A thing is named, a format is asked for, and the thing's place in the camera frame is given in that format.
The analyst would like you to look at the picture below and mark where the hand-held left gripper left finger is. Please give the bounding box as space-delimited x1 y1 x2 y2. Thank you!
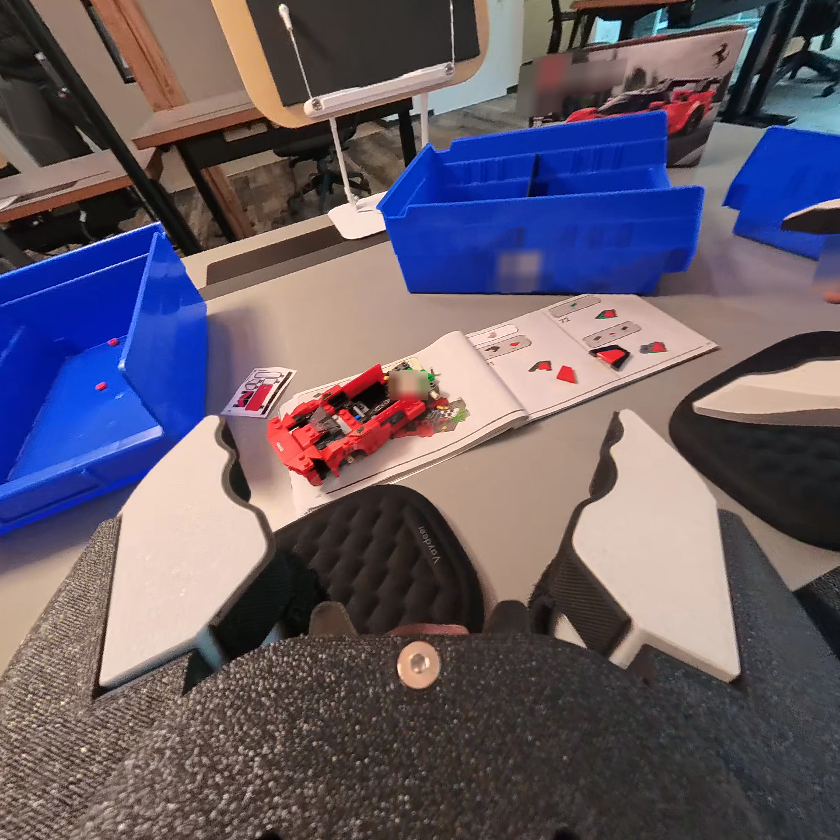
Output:
97 413 275 690

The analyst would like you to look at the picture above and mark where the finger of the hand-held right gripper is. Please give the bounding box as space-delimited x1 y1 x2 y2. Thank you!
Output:
692 366 840 427
781 199 840 235

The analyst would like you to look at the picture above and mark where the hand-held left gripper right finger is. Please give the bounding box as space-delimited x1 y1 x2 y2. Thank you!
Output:
570 408 744 685

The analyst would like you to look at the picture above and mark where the lego sticker sheet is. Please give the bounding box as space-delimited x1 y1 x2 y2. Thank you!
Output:
221 365 296 419

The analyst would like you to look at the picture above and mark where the lego set cardboard box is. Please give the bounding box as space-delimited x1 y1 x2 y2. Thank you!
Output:
518 25 749 168

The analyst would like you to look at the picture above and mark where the red lego car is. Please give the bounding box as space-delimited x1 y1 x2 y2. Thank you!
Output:
266 364 470 487

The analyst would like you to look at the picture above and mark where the lego instruction booklet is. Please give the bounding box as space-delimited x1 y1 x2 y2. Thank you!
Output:
279 294 719 516

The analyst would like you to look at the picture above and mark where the blue plastic bin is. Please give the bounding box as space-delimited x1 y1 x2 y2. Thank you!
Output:
377 110 706 296
0 223 210 536
722 125 840 260

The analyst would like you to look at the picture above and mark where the black office chair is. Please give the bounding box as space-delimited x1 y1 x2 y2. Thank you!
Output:
272 125 368 214
781 0 840 80

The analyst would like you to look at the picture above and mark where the wooden desk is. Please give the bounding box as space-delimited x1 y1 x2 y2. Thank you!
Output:
131 92 421 240
0 150 161 227

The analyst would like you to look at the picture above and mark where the black tripod pole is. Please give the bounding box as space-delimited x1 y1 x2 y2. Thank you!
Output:
13 0 203 257

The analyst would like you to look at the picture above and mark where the white display stand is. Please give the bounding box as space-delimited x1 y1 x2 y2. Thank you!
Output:
279 3 457 240

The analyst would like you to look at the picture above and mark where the wooden framed black board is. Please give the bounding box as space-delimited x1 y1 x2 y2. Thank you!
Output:
210 0 490 129

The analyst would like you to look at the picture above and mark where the wooden post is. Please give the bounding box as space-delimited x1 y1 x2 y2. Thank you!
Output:
88 0 253 240

